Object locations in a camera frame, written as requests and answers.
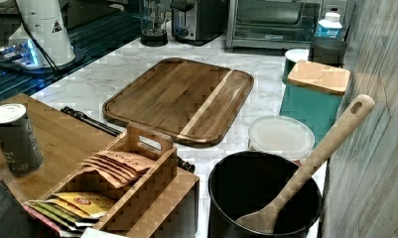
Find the dark grey cup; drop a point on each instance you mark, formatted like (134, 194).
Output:
(328, 51)

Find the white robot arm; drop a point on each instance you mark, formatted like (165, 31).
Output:
(43, 35)

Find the black rod on counter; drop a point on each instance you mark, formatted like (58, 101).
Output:
(113, 132)

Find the teal canister with wooden lid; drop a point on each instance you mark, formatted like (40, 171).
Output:
(313, 94)

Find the glass electric kettle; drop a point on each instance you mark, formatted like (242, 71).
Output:
(152, 21)

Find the white blue plastic bottle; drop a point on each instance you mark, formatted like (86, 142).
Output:
(329, 26)

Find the wooden spoon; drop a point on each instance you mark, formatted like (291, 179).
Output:
(264, 219)

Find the green canister with white lid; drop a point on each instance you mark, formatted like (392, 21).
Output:
(291, 58)

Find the yellow green tea bag packets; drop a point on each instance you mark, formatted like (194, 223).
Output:
(70, 213)

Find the wooden cutting board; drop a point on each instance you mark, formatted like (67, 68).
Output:
(193, 102)

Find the grey tin can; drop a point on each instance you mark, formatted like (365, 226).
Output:
(18, 142)

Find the wooden drawer chest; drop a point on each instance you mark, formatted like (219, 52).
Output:
(65, 142)

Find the glass jar with white lid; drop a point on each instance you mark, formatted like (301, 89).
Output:
(282, 136)

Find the black silver toaster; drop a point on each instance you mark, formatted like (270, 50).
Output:
(197, 22)

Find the wooden tea bag caddy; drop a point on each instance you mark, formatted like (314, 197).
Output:
(131, 201)

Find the silver toaster oven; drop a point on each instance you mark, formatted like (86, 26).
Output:
(276, 24)

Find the brown tea bag packets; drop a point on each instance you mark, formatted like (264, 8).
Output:
(118, 168)

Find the black utensil holder pot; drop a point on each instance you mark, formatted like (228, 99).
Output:
(245, 182)

